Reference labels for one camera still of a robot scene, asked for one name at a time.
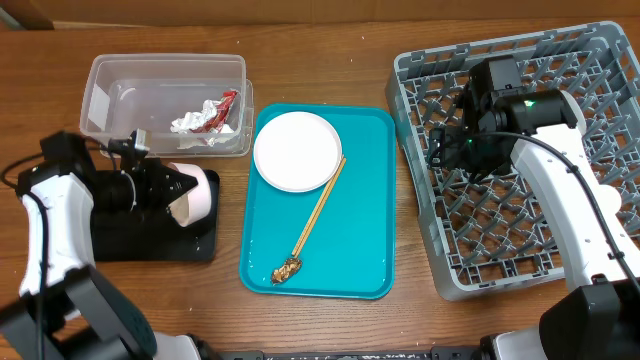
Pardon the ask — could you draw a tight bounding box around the pink bowl with rice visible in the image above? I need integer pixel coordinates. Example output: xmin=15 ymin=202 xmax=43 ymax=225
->
xmin=169 ymin=163 xmax=212 ymax=227

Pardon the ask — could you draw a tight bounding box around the white napkin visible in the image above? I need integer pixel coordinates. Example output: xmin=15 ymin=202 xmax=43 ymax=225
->
xmin=170 ymin=100 xmax=234 ymax=149

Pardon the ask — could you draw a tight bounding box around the large pink plate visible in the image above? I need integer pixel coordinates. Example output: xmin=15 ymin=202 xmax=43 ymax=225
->
xmin=253 ymin=111 xmax=343 ymax=193

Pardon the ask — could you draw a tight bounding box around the brown food scrap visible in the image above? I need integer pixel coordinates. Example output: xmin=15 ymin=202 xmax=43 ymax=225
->
xmin=271 ymin=257 xmax=302 ymax=284

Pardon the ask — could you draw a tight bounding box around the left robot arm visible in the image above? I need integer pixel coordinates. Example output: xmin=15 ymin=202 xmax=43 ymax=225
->
xmin=1 ymin=130 xmax=219 ymax=359

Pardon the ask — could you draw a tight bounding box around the black tray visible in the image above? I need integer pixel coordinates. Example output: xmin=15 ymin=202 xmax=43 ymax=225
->
xmin=91 ymin=170 xmax=220 ymax=262

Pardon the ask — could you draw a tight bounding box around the teal serving tray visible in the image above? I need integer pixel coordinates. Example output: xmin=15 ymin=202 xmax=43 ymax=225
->
xmin=239 ymin=103 xmax=396 ymax=300

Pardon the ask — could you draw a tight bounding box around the wooden chopstick left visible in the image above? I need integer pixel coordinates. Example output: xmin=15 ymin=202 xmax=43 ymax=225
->
xmin=291 ymin=157 xmax=346 ymax=258

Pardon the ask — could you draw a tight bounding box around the grey dish rack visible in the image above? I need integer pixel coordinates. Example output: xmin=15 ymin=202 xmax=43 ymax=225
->
xmin=386 ymin=21 xmax=639 ymax=301

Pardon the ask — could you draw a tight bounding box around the red snack wrapper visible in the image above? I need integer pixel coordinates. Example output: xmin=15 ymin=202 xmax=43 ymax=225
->
xmin=193 ymin=90 xmax=238 ymax=133

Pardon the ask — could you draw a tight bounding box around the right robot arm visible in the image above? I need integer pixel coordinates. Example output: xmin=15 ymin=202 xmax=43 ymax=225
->
xmin=429 ymin=90 xmax=639 ymax=359

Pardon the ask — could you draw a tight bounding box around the clear plastic bin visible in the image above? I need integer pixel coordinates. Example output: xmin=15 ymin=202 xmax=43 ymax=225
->
xmin=79 ymin=53 xmax=254 ymax=158

